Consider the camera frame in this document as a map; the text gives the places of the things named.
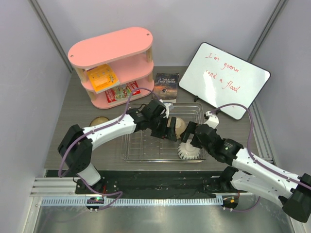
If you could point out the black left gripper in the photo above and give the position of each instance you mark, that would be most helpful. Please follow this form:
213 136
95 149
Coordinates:
170 132

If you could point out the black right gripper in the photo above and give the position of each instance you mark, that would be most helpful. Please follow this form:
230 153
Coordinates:
189 129

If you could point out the beige floral ceramic bowl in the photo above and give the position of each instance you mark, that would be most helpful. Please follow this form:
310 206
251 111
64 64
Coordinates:
180 127

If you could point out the white blue-petal bowl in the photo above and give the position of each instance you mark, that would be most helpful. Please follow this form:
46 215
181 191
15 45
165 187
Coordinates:
186 151

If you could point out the black patterned ceramic bowl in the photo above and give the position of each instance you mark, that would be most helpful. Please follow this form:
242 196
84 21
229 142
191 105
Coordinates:
98 120

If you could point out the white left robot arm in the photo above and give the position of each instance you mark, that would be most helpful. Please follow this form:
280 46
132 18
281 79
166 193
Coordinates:
78 144

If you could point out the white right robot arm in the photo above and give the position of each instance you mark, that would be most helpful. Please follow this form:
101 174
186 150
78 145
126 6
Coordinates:
247 172

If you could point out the clear plastic drip tray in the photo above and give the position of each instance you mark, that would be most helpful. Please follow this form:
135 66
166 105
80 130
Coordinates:
165 159

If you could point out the dark paperback book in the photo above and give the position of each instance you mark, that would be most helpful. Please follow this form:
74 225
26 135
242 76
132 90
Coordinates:
166 87

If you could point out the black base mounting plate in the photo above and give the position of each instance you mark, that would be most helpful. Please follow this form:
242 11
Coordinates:
164 184

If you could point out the white dry-erase board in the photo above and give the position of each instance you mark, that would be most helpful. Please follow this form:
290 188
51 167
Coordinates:
223 80

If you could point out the red book on shelf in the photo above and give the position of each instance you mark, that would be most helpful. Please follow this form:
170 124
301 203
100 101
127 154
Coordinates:
122 92

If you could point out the yellow book on shelf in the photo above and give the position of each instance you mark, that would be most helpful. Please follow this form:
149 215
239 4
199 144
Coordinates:
102 78

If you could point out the pink three-tier shelf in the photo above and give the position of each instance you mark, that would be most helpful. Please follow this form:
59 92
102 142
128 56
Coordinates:
128 52

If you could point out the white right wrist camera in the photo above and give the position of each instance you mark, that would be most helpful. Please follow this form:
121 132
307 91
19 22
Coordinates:
211 119

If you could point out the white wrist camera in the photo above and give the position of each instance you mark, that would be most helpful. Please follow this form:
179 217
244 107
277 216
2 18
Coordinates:
211 119
168 106

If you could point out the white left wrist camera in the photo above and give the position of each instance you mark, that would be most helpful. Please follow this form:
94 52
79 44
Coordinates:
168 106

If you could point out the slotted cable duct rail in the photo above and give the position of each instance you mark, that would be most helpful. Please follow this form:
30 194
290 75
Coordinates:
96 201

